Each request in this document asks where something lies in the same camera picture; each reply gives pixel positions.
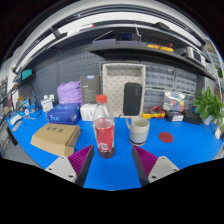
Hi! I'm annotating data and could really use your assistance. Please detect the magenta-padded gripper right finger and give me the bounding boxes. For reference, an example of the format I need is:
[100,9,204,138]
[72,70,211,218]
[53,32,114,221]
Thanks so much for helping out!
[131,144,181,187]

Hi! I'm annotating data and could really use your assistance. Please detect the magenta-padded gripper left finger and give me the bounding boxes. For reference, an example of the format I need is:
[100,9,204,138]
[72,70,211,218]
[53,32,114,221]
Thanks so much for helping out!
[44,144,96,188]

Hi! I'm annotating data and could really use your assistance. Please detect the clear bottle with red label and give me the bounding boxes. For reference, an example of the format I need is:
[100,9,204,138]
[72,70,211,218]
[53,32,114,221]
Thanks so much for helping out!
[92,94,116,159]

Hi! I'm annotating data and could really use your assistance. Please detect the flat round red coaster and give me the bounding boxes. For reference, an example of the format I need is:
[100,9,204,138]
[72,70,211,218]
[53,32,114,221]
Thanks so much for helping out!
[158,131,174,144]

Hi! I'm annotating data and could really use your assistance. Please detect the brown cardboard box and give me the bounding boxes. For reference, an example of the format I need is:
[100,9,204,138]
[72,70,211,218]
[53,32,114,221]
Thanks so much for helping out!
[30,122,82,158]

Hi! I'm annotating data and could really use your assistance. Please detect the beige ceramic mug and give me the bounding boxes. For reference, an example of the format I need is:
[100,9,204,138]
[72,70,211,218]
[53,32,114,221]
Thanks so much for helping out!
[125,116,151,147]

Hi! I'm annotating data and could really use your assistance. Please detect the black box with white label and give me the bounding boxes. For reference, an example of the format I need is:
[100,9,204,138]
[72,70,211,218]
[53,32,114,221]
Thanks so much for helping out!
[164,109,185,123]

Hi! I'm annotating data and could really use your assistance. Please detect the blue cardboard box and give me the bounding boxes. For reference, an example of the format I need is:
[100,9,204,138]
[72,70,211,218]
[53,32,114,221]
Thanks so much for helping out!
[46,102,81,126]

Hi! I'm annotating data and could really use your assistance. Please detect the yellow multimeter with red leads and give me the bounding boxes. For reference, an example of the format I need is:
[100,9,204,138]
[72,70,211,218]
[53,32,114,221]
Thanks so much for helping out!
[141,104,167,120]

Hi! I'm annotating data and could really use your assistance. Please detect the flat black case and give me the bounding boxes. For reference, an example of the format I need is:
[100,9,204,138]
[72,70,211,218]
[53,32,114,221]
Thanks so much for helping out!
[182,109,203,126]

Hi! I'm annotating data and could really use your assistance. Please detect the small white box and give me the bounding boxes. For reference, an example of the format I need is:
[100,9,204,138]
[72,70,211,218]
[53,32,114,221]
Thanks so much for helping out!
[79,103,98,122]

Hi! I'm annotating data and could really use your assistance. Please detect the small white labelled card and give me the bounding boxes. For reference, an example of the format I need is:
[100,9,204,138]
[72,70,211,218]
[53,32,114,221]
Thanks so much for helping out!
[40,94,55,113]

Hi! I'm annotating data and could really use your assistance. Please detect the clear organizer box coloured parts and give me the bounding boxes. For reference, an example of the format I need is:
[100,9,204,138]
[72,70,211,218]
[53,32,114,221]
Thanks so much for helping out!
[162,90,186,113]

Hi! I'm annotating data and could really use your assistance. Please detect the black zip pouch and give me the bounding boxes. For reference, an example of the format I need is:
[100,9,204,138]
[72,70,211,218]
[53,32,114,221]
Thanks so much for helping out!
[122,82,143,117]

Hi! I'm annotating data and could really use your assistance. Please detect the purple plastic bag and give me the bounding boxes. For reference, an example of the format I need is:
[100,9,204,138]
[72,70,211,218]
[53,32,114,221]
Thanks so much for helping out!
[56,80,84,107]

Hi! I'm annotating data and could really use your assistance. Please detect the green potted plant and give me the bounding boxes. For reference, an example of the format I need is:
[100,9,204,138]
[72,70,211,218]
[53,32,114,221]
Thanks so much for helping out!
[193,85,224,128]

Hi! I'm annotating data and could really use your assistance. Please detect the dark grey upright box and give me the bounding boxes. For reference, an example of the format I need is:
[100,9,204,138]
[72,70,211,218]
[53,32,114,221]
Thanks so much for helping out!
[79,74,102,105]

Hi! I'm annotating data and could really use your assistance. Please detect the beige dotted tray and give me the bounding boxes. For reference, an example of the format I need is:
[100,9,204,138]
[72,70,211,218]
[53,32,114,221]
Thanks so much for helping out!
[101,62,147,118]

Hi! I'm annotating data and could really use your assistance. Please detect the teal screen monitor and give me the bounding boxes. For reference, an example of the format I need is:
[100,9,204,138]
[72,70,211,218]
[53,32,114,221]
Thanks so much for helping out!
[21,68,34,82]

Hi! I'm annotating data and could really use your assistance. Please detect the dark overhead shelf unit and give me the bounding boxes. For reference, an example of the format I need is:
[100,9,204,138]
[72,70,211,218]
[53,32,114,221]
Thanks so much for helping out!
[11,13,218,81]

